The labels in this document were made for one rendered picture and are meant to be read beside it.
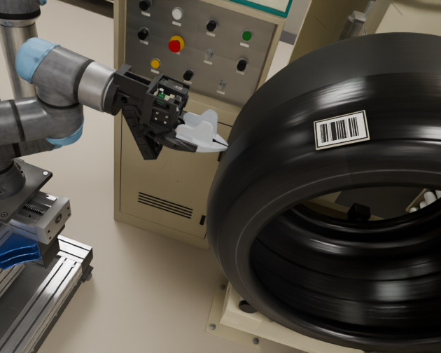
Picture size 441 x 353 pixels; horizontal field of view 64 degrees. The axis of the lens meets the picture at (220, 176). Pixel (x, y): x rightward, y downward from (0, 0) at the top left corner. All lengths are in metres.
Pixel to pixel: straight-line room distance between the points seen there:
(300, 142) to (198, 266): 1.52
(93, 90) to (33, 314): 1.12
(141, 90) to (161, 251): 1.44
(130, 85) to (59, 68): 0.11
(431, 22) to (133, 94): 0.57
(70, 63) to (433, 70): 0.52
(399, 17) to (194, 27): 0.70
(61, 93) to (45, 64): 0.05
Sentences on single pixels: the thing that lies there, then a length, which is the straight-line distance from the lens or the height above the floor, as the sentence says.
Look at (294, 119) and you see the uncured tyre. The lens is 0.48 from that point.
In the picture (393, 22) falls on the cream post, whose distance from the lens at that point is 0.82.
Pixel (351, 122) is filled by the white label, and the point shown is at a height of 1.43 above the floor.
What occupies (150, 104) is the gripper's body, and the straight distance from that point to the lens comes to 0.57.
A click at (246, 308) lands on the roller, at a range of 0.85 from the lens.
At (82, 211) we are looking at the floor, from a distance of 2.10.
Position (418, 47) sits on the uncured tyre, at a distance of 0.59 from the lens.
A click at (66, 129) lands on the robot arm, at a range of 0.71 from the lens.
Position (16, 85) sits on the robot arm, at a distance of 1.08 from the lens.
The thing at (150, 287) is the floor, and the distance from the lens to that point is 1.84.
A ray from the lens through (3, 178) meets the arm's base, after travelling 1.21.
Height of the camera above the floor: 1.64
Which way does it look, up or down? 44 degrees down
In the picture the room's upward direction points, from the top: 17 degrees clockwise
